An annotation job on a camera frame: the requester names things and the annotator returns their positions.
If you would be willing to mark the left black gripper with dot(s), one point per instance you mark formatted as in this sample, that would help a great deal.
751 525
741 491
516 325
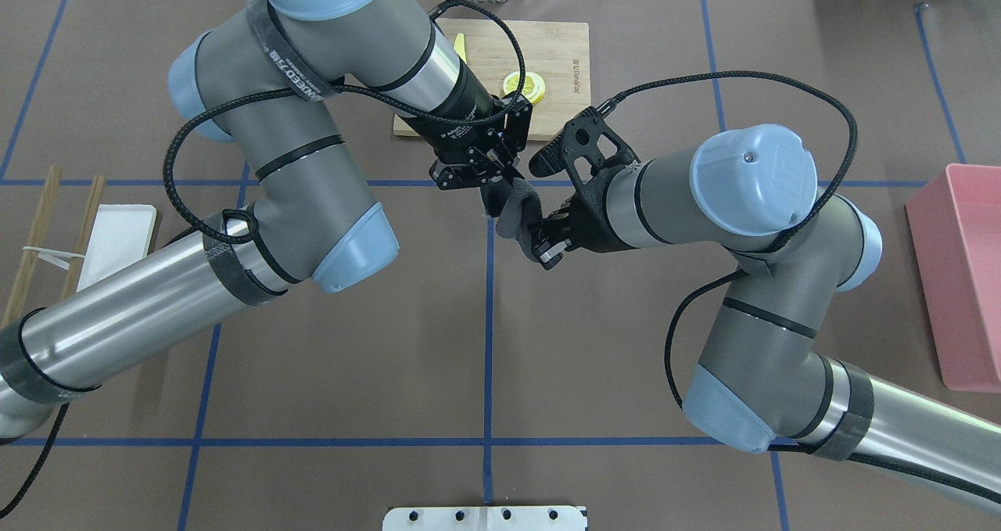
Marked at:
463 121

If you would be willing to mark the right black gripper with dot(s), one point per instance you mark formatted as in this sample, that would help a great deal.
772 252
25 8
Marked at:
592 220

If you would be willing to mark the dark grey wiping cloth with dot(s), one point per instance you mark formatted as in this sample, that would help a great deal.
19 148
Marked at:
515 217

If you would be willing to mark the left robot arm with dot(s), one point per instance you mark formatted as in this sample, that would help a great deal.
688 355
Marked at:
261 80

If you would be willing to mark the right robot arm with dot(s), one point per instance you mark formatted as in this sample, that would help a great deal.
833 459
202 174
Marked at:
759 377

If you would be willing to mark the yellow lemon slices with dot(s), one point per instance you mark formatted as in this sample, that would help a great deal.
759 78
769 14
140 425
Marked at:
534 87

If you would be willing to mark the bamboo cutting board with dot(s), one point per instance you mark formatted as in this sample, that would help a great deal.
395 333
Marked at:
558 51

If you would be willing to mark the yellow plastic knife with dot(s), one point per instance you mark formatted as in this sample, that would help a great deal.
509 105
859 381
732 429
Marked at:
459 45

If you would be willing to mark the white rectangular tray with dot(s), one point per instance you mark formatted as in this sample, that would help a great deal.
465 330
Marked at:
121 235

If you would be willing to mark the pink plastic bin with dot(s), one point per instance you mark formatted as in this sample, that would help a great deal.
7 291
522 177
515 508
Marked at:
954 221

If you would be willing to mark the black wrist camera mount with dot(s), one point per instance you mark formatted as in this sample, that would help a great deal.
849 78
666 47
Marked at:
588 151

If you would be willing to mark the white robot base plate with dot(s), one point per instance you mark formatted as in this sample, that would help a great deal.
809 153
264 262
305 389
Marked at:
518 517

